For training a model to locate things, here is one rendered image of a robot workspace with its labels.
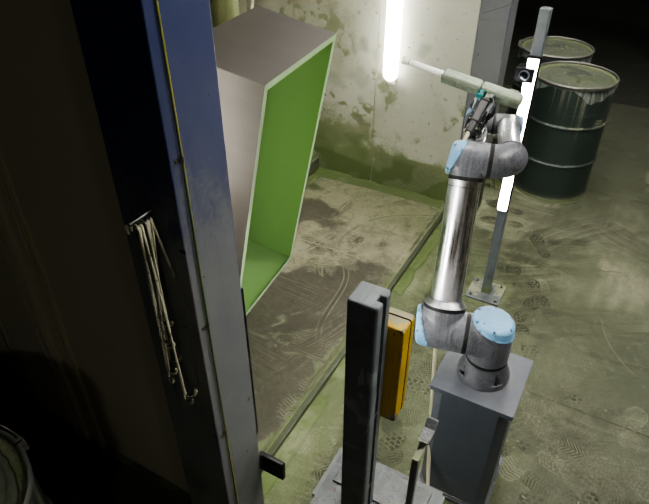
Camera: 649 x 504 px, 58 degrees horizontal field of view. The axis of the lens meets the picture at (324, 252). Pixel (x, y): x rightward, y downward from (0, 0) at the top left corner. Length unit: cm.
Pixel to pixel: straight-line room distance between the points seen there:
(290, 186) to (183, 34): 170
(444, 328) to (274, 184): 119
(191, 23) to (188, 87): 12
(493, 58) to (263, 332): 216
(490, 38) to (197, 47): 284
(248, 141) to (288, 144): 69
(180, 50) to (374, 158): 336
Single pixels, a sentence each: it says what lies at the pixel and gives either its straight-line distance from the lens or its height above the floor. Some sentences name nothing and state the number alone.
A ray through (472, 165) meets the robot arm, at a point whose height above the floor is 138.
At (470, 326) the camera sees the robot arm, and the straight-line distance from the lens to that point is 210.
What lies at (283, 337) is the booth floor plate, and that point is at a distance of 321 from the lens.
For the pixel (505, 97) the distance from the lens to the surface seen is 229.
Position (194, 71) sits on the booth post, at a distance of 122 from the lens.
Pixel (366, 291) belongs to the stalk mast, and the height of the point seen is 164.
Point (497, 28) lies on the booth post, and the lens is 386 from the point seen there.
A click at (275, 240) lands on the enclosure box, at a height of 55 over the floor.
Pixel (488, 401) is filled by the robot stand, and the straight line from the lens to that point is 221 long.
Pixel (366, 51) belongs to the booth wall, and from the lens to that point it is 420.
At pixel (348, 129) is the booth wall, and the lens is 446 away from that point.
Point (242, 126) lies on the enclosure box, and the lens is 202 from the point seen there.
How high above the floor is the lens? 229
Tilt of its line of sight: 36 degrees down
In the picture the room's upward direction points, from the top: straight up
